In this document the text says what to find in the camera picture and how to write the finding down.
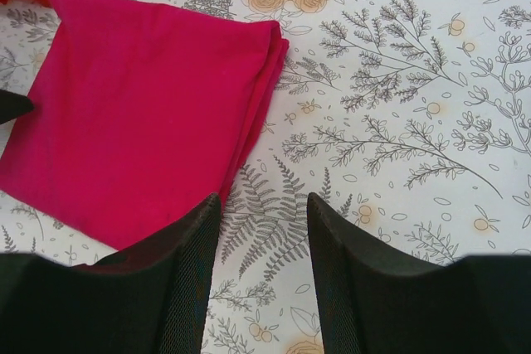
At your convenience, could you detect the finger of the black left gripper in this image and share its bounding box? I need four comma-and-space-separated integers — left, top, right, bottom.
0, 89, 34, 124

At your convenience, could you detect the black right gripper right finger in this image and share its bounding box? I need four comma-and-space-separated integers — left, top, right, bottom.
307, 193, 530, 353

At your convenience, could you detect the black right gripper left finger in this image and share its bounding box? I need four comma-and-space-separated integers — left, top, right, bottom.
1, 194, 221, 353

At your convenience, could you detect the crimson red t shirt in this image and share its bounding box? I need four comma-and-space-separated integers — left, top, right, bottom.
1, 0, 289, 250

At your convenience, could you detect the floral patterned table mat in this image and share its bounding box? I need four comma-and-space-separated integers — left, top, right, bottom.
1, 0, 530, 353

